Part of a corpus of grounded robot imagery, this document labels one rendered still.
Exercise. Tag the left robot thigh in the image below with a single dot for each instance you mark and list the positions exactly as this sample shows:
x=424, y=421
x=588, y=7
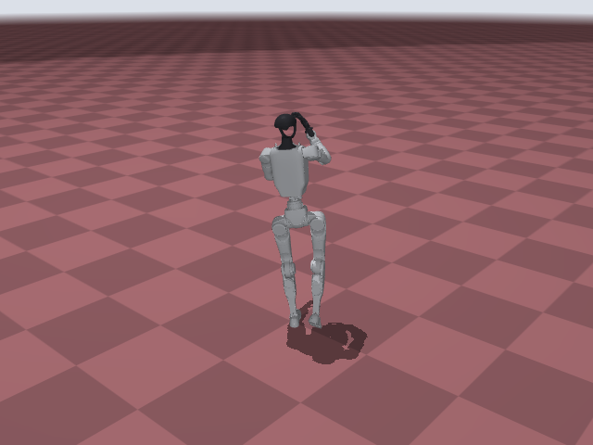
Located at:
x=282, y=238

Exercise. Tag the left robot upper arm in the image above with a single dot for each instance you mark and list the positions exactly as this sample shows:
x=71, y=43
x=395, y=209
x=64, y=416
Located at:
x=264, y=158

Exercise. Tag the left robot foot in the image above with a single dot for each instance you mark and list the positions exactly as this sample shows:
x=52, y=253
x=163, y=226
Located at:
x=294, y=321

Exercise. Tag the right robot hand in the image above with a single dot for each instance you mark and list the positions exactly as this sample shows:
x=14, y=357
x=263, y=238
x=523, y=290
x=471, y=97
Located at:
x=304, y=123

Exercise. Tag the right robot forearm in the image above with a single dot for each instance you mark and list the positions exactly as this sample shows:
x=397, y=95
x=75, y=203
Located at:
x=315, y=141

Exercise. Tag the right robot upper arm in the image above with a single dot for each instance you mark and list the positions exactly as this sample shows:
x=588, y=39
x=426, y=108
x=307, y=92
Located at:
x=314, y=153

